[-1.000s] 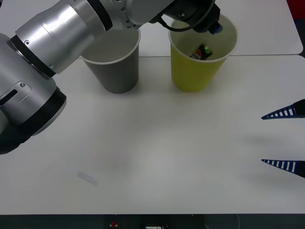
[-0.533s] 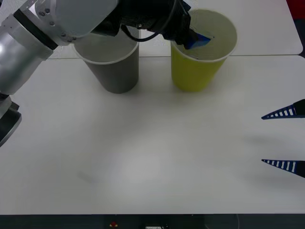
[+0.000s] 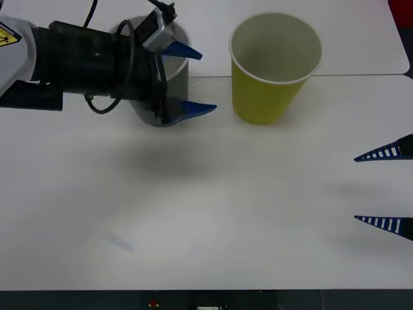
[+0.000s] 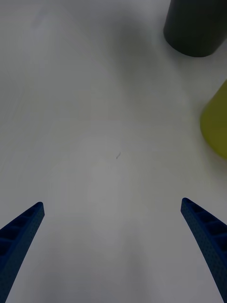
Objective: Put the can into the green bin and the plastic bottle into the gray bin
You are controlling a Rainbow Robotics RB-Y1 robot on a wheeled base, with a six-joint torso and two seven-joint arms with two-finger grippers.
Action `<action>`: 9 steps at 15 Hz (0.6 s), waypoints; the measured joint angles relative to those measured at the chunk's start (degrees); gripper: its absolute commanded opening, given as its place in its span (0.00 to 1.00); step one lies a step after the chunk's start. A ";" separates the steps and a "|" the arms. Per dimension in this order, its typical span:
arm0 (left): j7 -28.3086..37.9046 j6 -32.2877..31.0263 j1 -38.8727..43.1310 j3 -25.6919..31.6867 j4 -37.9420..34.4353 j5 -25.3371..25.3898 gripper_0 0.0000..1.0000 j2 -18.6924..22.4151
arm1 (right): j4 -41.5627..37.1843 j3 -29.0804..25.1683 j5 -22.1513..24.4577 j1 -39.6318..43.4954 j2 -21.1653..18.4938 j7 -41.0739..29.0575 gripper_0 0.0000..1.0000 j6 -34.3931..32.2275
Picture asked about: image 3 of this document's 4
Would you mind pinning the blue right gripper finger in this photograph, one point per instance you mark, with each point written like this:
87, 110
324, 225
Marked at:
393, 224
392, 151

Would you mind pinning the silver and black left arm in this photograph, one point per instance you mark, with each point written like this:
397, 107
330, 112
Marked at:
74, 59

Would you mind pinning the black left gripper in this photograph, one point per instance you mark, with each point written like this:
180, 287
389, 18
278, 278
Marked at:
138, 77

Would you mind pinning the yellow-green plastic bin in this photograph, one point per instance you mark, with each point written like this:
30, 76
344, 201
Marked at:
261, 97

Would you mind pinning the grey plastic bin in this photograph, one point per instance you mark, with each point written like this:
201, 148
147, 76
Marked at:
179, 88

